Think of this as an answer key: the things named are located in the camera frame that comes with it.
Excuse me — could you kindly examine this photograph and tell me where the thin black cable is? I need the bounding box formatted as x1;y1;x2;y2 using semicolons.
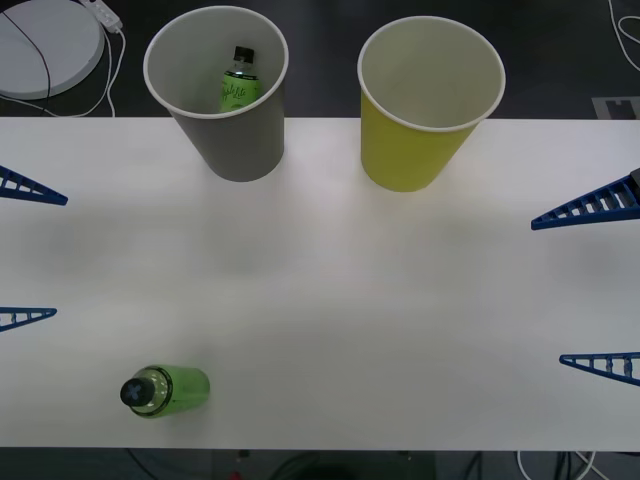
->
0;8;54;119

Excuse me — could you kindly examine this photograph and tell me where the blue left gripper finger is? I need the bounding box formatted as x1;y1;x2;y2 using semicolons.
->
0;165;69;207
0;307;58;334

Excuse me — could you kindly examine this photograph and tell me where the yellow-green plastic waste bin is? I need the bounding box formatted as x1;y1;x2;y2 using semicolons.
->
356;15;507;193

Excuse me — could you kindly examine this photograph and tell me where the white round disc base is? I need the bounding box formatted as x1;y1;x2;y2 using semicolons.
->
0;0;107;101

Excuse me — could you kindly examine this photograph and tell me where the grey plastic waste bin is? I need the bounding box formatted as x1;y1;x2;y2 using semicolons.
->
142;5;291;183

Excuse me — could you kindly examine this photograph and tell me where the grey floor plate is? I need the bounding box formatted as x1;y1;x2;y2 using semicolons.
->
592;96;640;120

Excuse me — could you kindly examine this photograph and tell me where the white power strip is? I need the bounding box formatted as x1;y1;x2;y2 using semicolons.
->
79;0;124;32

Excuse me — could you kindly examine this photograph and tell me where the white cable under table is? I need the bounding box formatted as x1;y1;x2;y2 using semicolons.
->
516;449;601;480

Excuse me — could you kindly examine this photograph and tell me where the white looped cable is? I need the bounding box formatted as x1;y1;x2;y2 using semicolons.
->
607;0;640;76

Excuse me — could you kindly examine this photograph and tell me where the green bottle with black cap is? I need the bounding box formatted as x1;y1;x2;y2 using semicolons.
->
119;365;211;419
218;45;263;114

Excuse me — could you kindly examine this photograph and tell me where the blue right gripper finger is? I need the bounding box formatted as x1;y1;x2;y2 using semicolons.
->
530;167;640;232
558;352;640;387

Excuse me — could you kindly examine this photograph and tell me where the white power strip cable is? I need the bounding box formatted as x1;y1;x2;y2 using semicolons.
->
0;27;127;119

